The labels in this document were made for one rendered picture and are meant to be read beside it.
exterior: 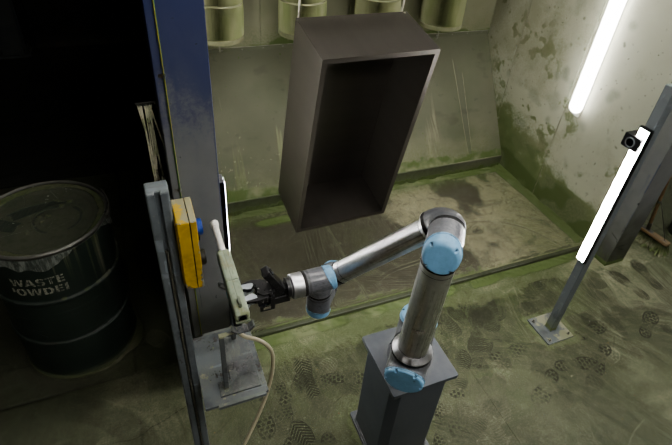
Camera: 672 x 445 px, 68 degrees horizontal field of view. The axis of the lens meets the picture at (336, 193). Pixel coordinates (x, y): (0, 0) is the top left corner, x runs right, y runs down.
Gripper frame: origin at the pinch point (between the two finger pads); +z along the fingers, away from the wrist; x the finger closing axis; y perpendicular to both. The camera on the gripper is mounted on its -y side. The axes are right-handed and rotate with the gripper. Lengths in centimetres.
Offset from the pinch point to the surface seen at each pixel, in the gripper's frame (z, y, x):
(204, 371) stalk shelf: 12.4, 35.8, -0.2
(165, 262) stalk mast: 18.3, -24.8, -3.6
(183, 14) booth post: 0, -79, 46
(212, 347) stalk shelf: 7.8, 35.8, 9.2
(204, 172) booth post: -1, -20, 46
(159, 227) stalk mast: 18.1, -37.9, -3.6
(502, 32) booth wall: -276, 2, 217
